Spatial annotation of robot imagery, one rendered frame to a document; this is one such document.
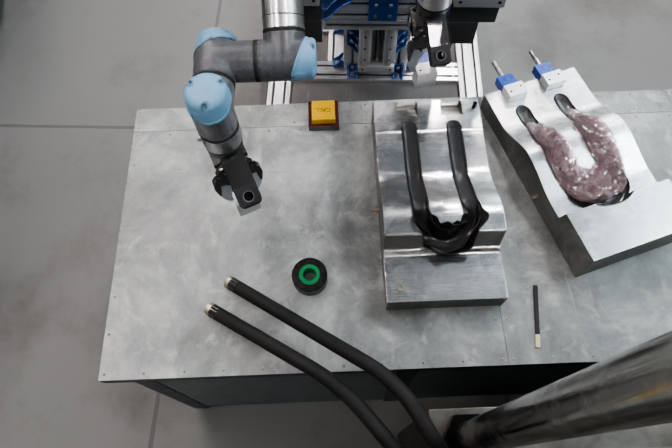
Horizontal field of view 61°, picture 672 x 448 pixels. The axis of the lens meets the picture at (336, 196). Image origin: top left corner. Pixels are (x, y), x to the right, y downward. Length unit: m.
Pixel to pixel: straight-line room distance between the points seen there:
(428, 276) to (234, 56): 0.62
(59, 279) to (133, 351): 1.10
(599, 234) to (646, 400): 0.88
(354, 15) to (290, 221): 0.73
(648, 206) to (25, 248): 2.14
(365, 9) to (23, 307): 1.63
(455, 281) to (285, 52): 0.61
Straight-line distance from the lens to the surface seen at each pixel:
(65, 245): 2.46
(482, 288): 1.28
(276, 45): 1.02
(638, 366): 0.49
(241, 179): 1.09
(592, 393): 0.57
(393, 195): 1.27
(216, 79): 0.97
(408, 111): 1.45
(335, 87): 2.31
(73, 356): 2.30
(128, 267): 1.42
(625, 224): 1.38
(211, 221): 1.40
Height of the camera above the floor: 2.05
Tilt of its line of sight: 64 degrees down
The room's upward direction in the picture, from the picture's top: 2 degrees counter-clockwise
